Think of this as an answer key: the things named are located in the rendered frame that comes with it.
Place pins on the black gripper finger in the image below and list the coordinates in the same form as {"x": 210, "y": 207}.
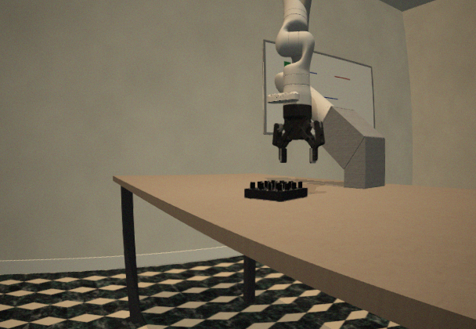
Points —
{"x": 282, "y": 141}
{"x": 319, "y": 141}

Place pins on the black knob box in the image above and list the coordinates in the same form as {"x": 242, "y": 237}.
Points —
{"x": 267, "y": 192}

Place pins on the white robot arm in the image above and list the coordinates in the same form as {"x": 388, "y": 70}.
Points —
{"x": 293, "y": 83}

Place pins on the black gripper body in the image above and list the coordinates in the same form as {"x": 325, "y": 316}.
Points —
{"x": 297, "y": 114}

